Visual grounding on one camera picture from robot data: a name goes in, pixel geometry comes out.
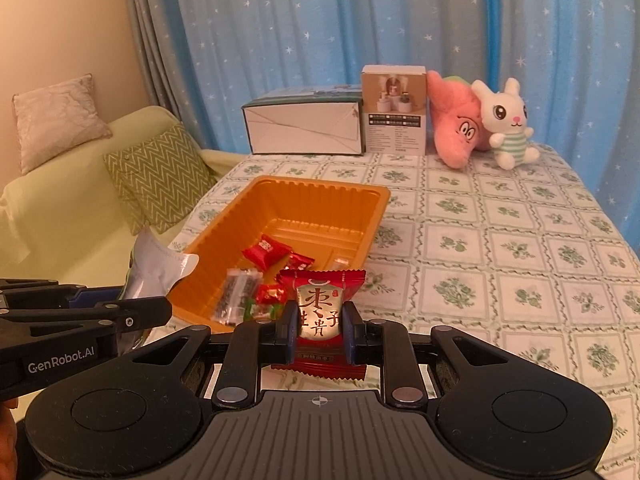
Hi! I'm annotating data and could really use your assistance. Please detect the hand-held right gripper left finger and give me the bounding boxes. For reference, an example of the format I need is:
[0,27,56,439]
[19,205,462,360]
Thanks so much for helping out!
[120,300,300,411]

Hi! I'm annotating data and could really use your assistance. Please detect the grey-blue plain drape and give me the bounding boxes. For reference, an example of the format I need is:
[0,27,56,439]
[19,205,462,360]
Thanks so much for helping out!
[122,0,216,153]

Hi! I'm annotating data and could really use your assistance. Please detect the clear snack packet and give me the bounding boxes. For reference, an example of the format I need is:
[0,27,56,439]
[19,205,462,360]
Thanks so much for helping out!
[210,267,263,328]

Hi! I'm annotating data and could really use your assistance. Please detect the white flat cardboard box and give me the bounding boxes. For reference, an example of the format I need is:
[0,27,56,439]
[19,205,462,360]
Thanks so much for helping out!
[241,85,365,156]

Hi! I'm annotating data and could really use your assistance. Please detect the person's left hand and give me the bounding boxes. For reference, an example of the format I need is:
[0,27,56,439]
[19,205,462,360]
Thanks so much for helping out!
[0,402,18,480]

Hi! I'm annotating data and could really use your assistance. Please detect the green floral tablecloth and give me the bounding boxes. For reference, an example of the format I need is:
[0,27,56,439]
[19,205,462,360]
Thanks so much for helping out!
[167,142,640,476]

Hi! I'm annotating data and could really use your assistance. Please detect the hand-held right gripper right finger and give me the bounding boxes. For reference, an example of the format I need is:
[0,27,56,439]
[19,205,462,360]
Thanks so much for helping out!
[344,301,521,410]

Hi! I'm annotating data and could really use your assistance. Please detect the light green sofa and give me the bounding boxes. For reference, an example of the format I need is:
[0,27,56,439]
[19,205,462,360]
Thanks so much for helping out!
[0,105,246,321]

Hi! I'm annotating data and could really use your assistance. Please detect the red candy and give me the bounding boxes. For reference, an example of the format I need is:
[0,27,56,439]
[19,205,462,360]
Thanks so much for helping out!
[286,251,316,273]
[255,282,286,306]

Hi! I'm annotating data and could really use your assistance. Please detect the red snack packet white print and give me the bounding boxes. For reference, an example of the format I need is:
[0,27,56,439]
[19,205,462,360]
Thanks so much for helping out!
[241,234,292,268]

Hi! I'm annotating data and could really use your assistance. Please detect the blue star curtain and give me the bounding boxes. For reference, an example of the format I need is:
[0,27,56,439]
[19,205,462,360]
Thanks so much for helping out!
[170,0,640,261]

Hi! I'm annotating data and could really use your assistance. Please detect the large red date packet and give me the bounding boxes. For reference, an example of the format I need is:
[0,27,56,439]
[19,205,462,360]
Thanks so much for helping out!
[270,268,368,378]

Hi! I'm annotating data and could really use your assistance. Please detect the green zigzag cushion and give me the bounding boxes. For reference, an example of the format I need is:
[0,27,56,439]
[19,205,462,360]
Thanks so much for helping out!
[102,124,219,236]

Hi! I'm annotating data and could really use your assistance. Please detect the pink plush toy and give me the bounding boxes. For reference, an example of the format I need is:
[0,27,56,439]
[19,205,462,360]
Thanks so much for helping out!
[426,70,488,169]

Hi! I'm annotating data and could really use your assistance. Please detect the white rabbit plush toy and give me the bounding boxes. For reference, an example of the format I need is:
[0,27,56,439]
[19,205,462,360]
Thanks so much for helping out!
[471,77,541,170]

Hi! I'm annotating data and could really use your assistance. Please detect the tall beige product box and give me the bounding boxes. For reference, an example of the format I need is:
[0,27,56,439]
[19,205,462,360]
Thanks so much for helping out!
[361,65,428,156]

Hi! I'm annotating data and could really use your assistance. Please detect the beige cushion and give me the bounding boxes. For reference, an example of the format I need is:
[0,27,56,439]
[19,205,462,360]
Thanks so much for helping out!
[11,74,113,177]

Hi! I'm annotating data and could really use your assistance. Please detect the orange plastic tray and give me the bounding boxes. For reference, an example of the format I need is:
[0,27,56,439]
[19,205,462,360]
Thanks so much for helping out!
[167,175,391,335]

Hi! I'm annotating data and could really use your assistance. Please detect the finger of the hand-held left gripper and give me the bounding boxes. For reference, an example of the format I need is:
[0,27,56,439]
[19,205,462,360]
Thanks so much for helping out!
[0,279,124,309]
[0,296,173,338]

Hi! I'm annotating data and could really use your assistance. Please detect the green and silver snack packet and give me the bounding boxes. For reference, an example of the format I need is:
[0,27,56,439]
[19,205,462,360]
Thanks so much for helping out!
[120,226,201,348]

